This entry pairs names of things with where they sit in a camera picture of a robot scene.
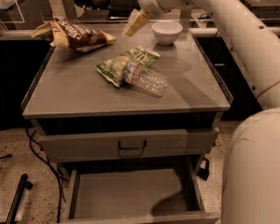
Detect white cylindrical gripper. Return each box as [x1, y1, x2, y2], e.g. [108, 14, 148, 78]
[123, 0, 194, 37]

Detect brown chip bag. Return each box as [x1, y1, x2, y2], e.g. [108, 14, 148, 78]
[32, 21, 116, 52]

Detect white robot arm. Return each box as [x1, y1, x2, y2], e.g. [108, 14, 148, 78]
[124, 0, 280, 224]

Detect green chip bag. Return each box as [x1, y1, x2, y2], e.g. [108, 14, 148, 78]
[96, 46, 160, 88]

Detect grey drawer cabinet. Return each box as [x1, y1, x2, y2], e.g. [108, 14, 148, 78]
[23, 24, 231, 224]

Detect grey top drawer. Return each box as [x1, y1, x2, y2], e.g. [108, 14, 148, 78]
[39, 128, 218, 163]

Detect grey open middle drawer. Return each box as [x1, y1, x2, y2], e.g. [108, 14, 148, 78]
[62, 156, 219, 224]

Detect white bowl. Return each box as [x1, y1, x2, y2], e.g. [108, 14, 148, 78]
[152, 21, 183, 46]

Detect clear plastic water bottle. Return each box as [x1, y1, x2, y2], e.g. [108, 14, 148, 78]
[123, 63, 167, 97]

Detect black bar on floor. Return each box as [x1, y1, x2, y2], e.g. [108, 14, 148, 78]
[6, 174, 34, 224]

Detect black floor cable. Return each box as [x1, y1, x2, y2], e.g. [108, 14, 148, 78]
[25, 127, 67, 224]

